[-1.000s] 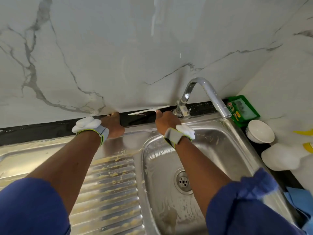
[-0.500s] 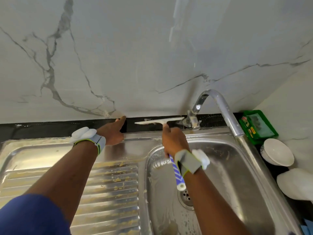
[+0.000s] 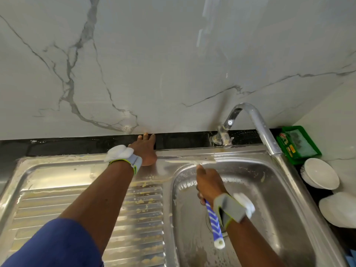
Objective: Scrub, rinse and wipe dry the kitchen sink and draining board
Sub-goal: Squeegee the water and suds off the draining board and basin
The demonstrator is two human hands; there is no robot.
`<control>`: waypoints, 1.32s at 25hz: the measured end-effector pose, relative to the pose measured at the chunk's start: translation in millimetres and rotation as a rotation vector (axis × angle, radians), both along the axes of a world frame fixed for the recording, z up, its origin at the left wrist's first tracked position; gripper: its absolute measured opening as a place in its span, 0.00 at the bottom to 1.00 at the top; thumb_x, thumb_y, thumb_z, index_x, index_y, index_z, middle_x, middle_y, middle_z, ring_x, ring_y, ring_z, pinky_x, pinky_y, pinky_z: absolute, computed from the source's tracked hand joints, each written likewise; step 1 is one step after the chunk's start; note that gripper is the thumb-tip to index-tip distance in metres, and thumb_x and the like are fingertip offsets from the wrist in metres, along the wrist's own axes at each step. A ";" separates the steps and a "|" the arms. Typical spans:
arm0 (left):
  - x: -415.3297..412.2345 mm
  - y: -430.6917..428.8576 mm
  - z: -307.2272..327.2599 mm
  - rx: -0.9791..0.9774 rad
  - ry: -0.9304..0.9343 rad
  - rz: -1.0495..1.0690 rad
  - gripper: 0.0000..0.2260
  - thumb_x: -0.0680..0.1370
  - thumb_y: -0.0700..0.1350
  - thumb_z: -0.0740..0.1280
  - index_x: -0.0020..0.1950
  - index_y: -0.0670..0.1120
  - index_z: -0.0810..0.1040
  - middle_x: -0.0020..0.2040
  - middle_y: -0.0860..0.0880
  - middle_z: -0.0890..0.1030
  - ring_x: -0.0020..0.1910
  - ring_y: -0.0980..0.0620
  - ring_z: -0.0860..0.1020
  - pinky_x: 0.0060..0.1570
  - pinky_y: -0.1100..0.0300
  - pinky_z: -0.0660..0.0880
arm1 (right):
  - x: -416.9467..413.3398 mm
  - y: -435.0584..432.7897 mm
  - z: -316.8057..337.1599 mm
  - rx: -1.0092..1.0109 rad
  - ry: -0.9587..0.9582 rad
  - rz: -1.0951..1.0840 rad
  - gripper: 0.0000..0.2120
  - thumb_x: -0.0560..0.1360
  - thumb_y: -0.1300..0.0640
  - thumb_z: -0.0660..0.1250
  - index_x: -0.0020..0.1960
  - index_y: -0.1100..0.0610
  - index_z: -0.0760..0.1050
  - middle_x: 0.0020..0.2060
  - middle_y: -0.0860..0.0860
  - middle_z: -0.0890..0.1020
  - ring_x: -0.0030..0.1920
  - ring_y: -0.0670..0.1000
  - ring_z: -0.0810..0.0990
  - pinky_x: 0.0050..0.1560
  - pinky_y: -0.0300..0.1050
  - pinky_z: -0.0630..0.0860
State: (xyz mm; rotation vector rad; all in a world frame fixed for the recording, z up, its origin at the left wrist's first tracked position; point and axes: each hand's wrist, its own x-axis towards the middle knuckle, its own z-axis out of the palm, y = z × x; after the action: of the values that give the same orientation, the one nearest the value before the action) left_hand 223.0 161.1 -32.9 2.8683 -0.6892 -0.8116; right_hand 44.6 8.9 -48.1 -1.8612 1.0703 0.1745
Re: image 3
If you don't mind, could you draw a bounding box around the person's right hand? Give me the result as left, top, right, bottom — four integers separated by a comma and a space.
195, 164, 229, 207

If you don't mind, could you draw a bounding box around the person's left hand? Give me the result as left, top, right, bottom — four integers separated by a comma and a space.
128, 133, 158, 167

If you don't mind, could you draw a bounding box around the blue white squeegee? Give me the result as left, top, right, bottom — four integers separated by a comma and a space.
158, 155, 227, 250

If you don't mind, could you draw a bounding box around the stainless steel sink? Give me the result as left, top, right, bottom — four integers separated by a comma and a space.
0, 143, 349, 267

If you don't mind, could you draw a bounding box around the white yellow spray bottle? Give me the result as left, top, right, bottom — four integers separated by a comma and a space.
319, 191, 356, 229

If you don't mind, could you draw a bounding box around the person's right forearm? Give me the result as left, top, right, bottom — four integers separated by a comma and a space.
225, 217, 287, 267

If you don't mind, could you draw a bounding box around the person's left forearm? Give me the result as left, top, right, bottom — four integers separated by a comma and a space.
58, 161, 135, 254

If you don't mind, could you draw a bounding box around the white left wrist tracker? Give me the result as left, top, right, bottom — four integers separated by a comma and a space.
105, 144, 143, 176

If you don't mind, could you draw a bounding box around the chrome faucet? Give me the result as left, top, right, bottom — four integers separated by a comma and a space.
211, 103, 283, 157

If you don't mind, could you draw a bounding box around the green soap tray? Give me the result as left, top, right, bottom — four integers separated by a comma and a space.
276, 125, 323, 166

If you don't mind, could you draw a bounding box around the white bowl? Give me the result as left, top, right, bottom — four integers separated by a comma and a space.
300, 157, 340, 191

